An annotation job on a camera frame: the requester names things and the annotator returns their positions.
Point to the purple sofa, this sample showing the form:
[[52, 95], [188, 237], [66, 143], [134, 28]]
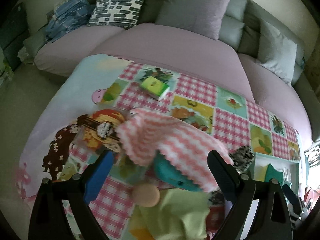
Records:
[[175, 42]]

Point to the beige round powder puff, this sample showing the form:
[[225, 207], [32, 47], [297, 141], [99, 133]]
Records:
[[146, 194]]

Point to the green tissue packet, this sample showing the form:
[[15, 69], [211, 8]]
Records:
[[154, 85]]

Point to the dark teal cabinet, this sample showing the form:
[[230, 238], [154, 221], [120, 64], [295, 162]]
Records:
[[12, 35]]

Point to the pink white striped cloth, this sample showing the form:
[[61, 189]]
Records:
[[170, 142]]

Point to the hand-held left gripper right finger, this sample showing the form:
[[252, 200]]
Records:
[[223, 178]]

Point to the dark green cloth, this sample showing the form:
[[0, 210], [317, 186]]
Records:
[[273, 172]]

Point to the printed checked tablecloth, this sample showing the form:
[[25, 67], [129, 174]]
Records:
[[195, 97]]

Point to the black white speckled cloth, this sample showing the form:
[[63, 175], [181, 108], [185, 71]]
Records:
[[242, 158]]

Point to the light green cloth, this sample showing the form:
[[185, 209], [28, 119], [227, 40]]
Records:
[[175, 217]]

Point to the teal storage tray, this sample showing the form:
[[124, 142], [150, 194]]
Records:
[[261, 166]]

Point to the teal plastic toy box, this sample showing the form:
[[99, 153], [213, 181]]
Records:
[[170, 173]]

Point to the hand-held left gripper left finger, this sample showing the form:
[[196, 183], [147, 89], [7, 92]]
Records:
[[100, 172]]

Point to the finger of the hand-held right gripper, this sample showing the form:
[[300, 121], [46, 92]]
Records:
[[291, 198]]

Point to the white grey patterned pillow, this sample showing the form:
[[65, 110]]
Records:
[[118, 7]]

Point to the purple cushion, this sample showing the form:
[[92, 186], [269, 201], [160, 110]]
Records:
[[192, 11]]

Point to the clear box with printed label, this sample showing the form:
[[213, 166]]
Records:
[[98, 130]]

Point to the blue plastic bag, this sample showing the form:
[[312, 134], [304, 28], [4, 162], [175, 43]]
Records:
[[68, 17]]

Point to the light grey cushion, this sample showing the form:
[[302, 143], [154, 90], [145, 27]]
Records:
[[277, 51]]

